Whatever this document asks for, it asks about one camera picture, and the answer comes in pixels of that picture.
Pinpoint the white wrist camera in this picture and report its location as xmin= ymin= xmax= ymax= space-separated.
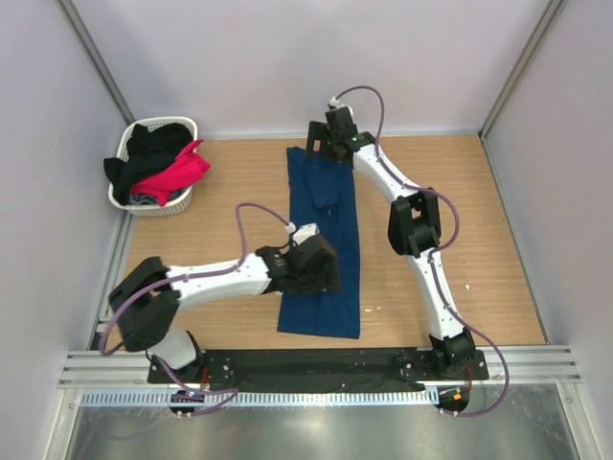
xmin=285 ymin=222 xmax=319 ymax=246
xmin=328 ymin=97 xmax=353 ymax=115

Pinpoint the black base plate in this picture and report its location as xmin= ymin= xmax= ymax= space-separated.
xmin=174 ymin=348 xmax=489 ymax=394

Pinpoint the aluminium frame rail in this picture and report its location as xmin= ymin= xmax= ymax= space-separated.
xmin=59 ymin=346 xmax=580 ymax=393

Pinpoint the black t shirt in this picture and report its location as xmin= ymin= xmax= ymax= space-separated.
xmin=103 ymin=123 xmax=193 ymax=206

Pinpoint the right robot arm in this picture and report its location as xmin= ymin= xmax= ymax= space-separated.
xmin=306 ymin=101 xmax=476 ymax=377

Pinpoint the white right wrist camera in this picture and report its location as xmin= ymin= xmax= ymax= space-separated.
xmin=328 ymin=97 xmax=353 ymax=115

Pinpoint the white laundry basket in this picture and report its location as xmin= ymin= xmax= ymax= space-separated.
xmin=103 ymin=116 xmax=198 ymax=218

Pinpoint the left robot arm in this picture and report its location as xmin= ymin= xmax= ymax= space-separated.
xmin=109 ymin=231 xmax=340 ymax=380

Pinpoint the blue t shirt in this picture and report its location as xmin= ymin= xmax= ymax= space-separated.
xmin=278 ymin=147 xmax=360 ymax=339

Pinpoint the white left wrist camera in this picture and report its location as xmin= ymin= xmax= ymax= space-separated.
xmin=285 ymin=222 xmax=319 ymax=246

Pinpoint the grey t shirt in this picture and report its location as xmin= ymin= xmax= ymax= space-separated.
xmin=128 ymin=189 xmax=184 ymax=206

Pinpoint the pink t shirt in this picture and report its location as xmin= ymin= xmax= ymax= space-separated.
xmin=130 ymin=139 xmax=211 ymax=196

